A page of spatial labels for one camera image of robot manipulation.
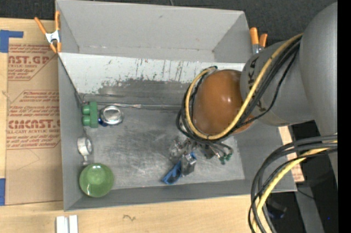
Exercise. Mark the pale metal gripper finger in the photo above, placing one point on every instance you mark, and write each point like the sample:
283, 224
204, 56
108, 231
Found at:
175, 150
188, 164

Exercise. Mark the silver and blue drink can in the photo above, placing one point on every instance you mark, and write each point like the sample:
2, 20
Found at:
111, 114

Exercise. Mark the clear green round cup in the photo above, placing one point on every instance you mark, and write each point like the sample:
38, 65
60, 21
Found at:
96, 180

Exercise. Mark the green toy building block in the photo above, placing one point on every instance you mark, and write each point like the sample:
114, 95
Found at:
91, 116

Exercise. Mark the grey metal bin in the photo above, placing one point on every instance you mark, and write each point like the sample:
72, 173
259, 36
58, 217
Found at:
153, 29

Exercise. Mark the brown cardboard board, red print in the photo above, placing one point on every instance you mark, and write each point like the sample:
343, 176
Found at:
30, 160

